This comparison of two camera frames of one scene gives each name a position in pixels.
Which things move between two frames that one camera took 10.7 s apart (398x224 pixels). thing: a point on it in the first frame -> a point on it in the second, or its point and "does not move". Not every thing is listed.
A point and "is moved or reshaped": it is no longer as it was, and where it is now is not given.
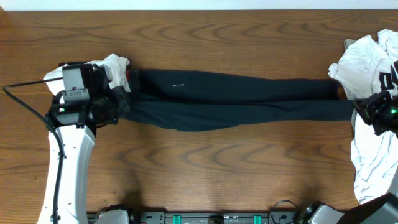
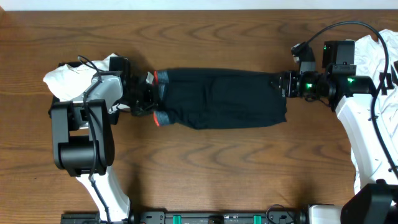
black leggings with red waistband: [195, 100] is moved or reshaped
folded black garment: [71, 63] does not move
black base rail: [210, 218] does not move
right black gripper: [367, 107] -> [287, 82]
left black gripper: [115, 93] -> [150, 104]
